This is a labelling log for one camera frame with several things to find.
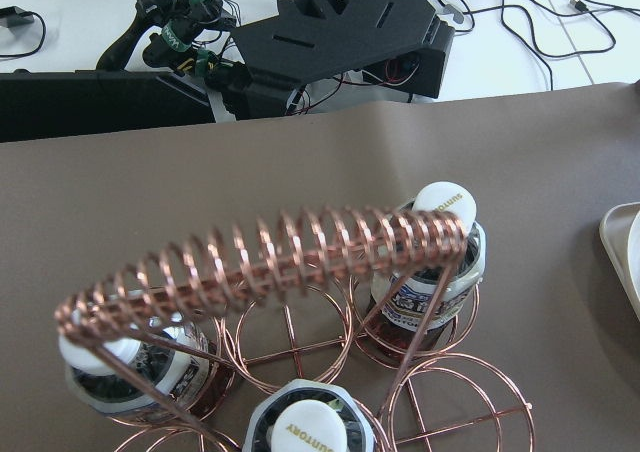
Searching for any tea bottle white cap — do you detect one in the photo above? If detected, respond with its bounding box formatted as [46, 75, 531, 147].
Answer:
[242, 379, 376, 452]

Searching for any tea bottle in rack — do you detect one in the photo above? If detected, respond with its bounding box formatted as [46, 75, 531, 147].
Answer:
[58, 336, 234, 426]
[367, 181, 487, 351]

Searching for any cream serving tray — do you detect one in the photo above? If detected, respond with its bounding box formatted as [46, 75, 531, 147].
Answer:
[599, 202, 640, 317]

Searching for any black 3D printed device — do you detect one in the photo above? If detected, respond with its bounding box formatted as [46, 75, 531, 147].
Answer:
[205, 0, 454, 120]

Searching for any copper wire bottle rack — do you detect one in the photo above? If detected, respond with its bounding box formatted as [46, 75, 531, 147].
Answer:
[55, 207, 536, 451]

